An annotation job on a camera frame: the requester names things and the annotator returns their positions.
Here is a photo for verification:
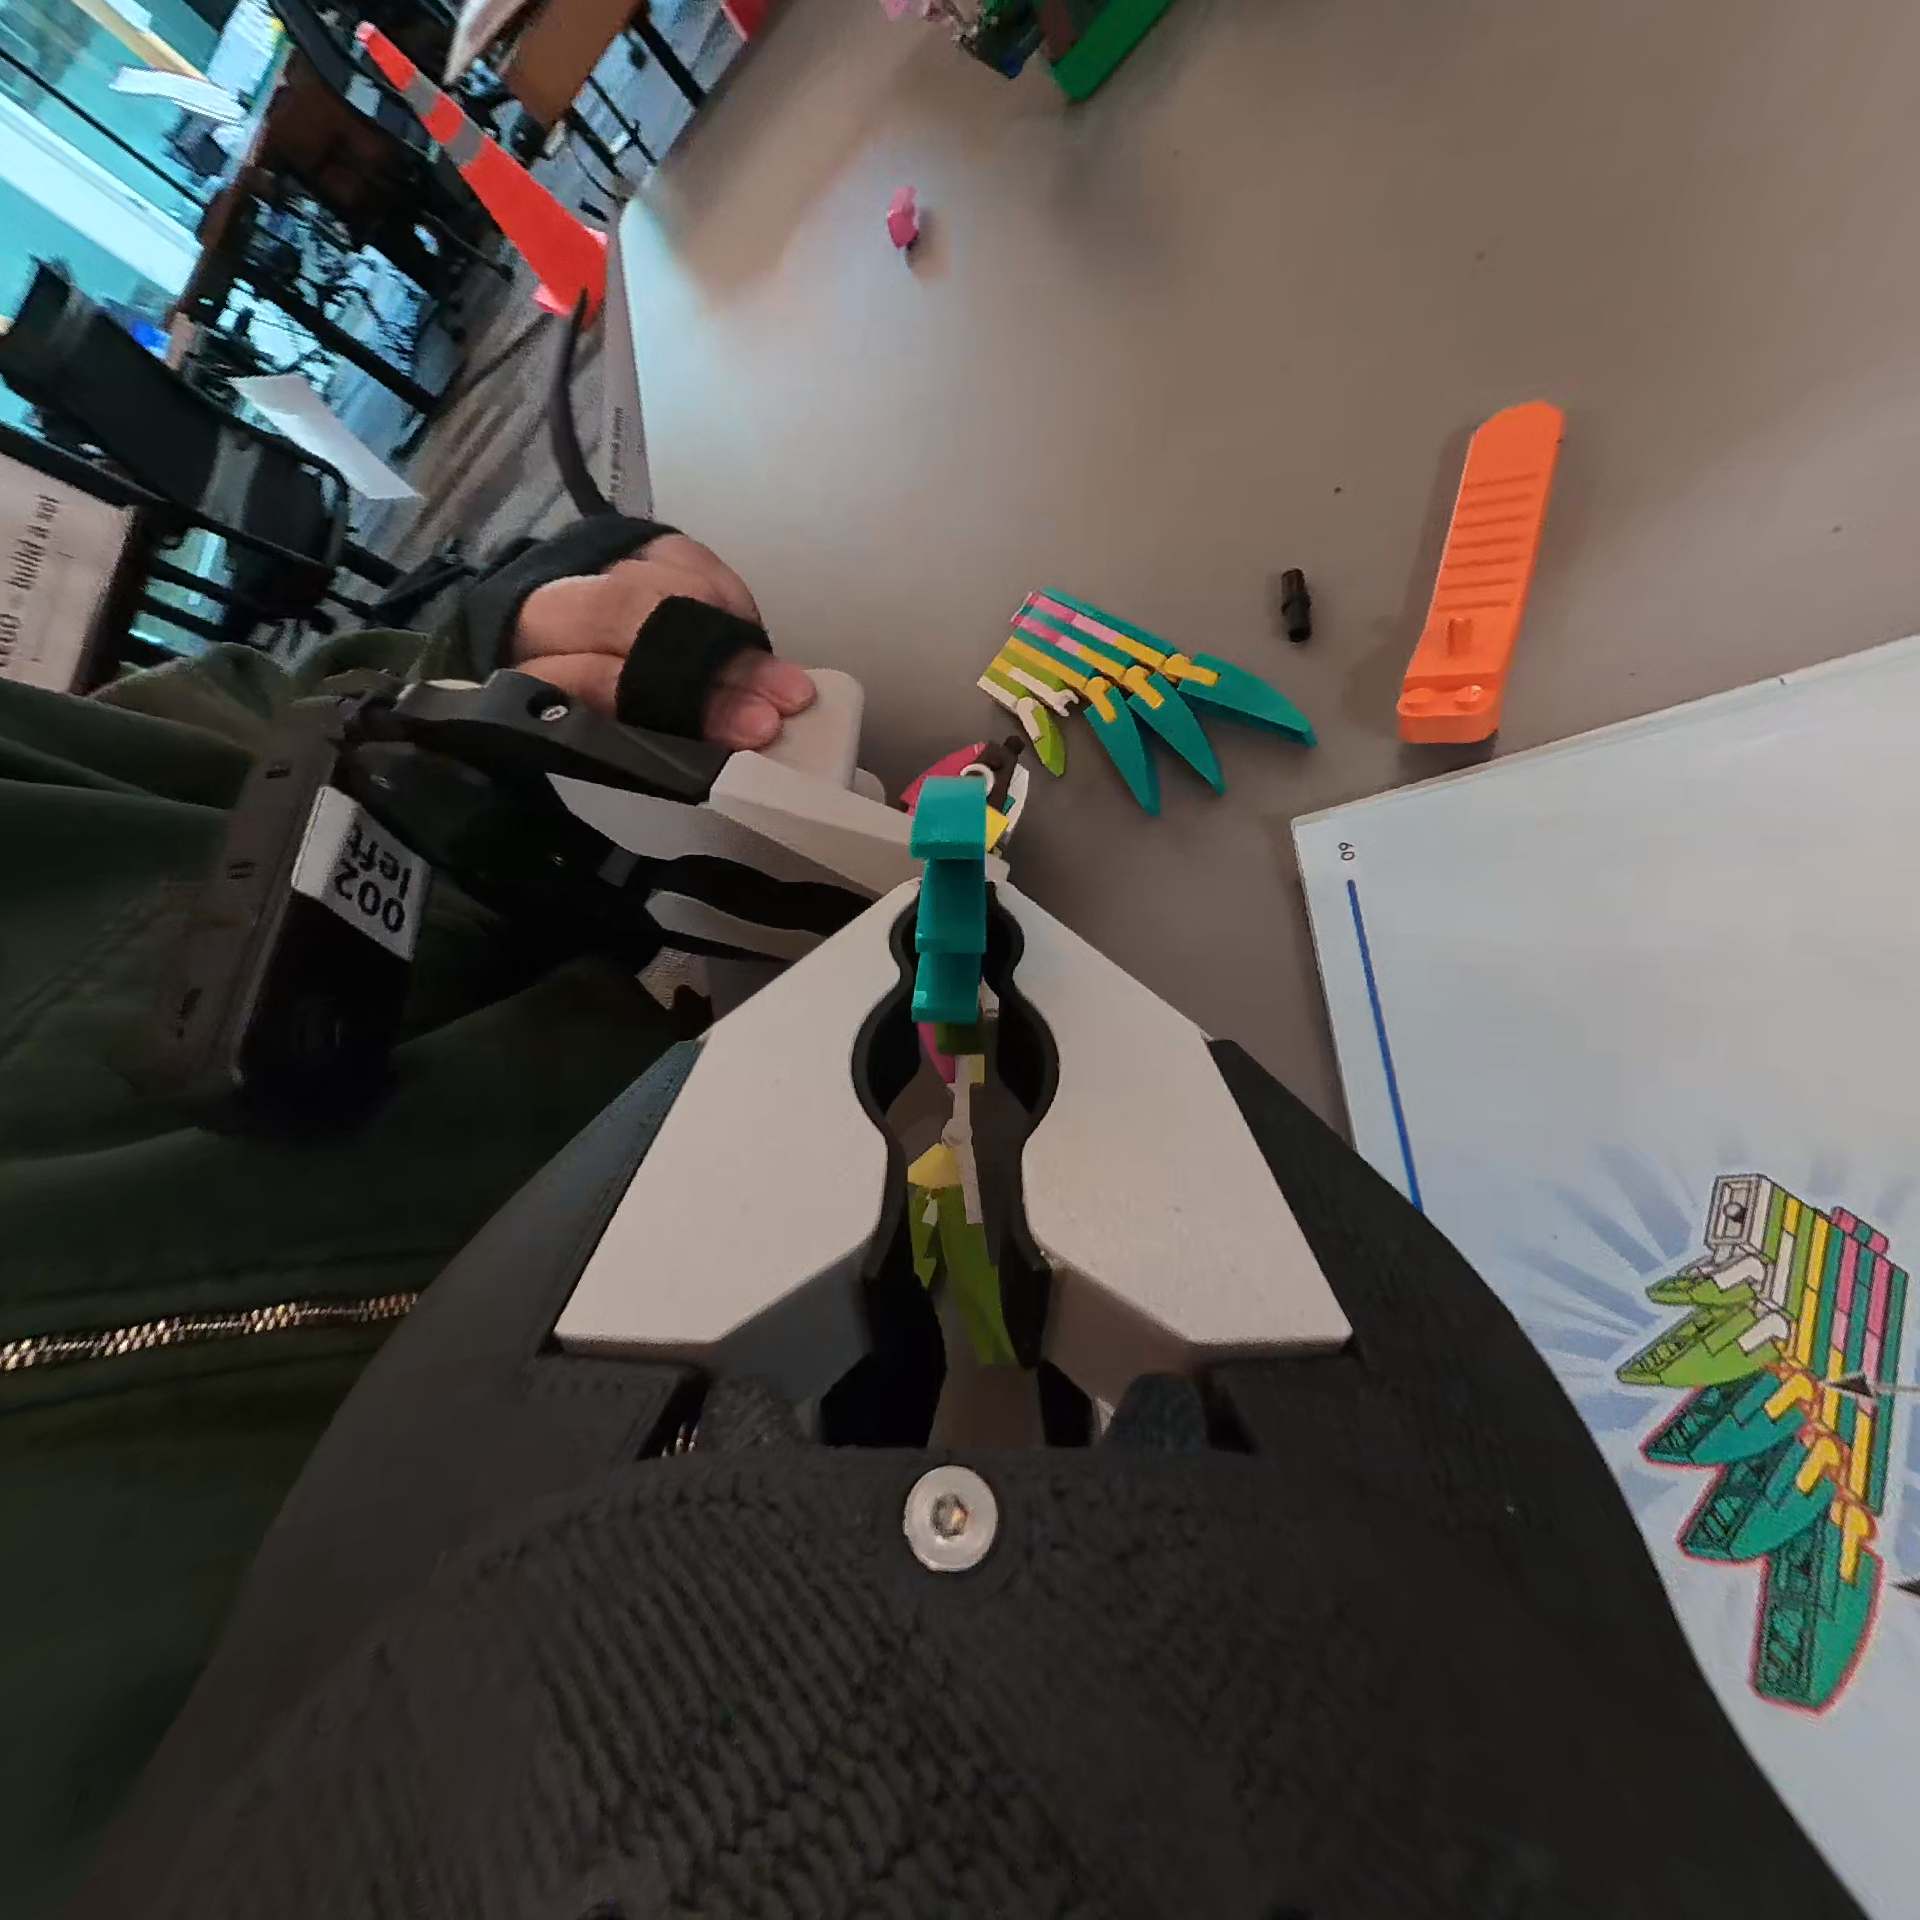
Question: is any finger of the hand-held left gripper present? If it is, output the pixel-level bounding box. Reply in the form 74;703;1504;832
546;751;919;907
636;884;879;967

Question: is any orange traffic cone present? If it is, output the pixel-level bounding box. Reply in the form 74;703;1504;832
355;23;609;318

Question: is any orange brick separator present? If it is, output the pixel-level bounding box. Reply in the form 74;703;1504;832
1394;401;1565;749

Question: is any black chair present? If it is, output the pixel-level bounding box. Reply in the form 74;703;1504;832
0;262;391;662

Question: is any colourful lego bird body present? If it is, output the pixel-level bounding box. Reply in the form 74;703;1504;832
895;733;1038;1369

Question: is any lego flower model green base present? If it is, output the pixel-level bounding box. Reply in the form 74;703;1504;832
952;0;1179;105

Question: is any striped lego wing assembly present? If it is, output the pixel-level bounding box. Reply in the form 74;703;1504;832
974;588;1319;821

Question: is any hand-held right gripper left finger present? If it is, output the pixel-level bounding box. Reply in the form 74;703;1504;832
552;876;948;1374

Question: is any person's green jacket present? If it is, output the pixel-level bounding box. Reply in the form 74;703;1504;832
0;631;722;1862

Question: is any lego instruction booklet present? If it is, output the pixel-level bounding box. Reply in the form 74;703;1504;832
1290;637;1920;1920

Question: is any cardboard box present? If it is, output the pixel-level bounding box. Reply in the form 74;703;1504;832
0;450;137;696

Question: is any white paper sheet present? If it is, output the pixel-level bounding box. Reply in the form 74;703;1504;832
231;372;426;504

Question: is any black cable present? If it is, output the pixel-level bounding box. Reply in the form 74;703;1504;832
546;292;632;521

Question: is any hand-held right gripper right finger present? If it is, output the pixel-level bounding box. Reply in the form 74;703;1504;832
982;882;1355;1374

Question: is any person's left hand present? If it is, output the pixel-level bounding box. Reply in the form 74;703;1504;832
516;532;820;753

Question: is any brown wooden table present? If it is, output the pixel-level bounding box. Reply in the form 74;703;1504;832
164;0;632;423

